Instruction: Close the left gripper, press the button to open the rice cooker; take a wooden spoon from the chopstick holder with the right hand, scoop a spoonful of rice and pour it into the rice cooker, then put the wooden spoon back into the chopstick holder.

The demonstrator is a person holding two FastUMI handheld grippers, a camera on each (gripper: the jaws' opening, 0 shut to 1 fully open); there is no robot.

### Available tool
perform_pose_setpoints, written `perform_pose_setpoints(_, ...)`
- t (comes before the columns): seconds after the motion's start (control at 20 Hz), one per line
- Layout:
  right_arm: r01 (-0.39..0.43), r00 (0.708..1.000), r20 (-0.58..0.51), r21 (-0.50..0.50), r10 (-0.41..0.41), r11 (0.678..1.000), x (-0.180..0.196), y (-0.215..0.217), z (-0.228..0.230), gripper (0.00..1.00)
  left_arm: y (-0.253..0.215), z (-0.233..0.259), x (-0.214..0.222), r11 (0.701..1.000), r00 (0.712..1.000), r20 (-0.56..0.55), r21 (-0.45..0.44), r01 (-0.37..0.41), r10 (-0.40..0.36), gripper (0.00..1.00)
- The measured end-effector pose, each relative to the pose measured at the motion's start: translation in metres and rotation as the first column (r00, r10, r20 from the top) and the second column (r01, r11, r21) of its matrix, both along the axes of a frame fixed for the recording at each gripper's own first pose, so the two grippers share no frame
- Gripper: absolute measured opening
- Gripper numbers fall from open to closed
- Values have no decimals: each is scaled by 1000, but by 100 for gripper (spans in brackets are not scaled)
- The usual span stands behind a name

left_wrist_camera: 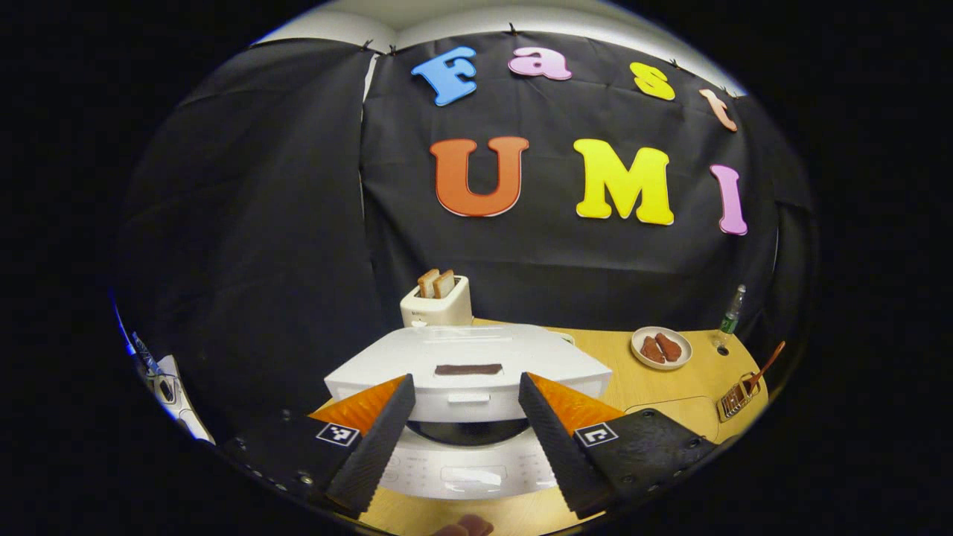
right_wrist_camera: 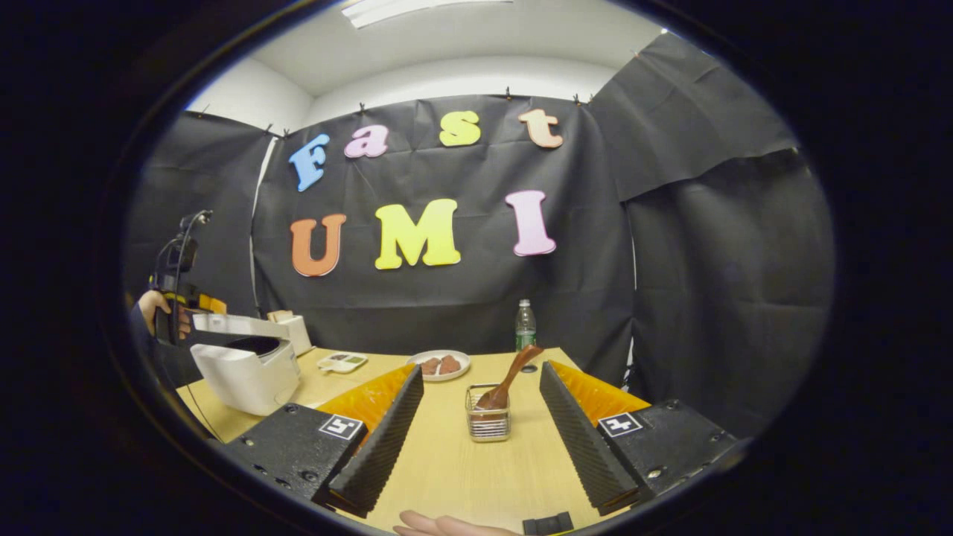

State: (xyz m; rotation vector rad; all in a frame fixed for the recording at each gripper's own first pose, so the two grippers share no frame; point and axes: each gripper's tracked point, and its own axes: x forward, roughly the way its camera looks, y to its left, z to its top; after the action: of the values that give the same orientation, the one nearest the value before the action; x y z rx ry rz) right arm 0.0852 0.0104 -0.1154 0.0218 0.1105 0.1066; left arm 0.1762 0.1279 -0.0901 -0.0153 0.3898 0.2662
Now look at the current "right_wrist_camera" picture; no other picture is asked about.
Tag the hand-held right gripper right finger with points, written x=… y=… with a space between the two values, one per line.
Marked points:
x=577 y=447

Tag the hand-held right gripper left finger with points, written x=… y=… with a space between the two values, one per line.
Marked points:
x=387 y=439

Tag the brown wooden spoon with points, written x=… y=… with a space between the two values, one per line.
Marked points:
x=514 y=376

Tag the white rice cooker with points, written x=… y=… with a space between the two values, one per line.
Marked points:
x=246 y=380

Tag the white round plate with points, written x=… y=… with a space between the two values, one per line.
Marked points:
x=417 y=372

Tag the brown meat piece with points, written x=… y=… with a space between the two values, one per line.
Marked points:
x=450 y=364
x=430 y=366

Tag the white divided seasoning dish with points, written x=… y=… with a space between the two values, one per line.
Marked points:
x=342 y=362

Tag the green label water bottle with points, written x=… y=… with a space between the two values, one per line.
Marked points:
x=526 y=331

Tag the white toaster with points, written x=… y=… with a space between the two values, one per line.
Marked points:
x=299 y=335

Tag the long ceiling light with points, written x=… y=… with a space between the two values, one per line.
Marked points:
x=417 y=9

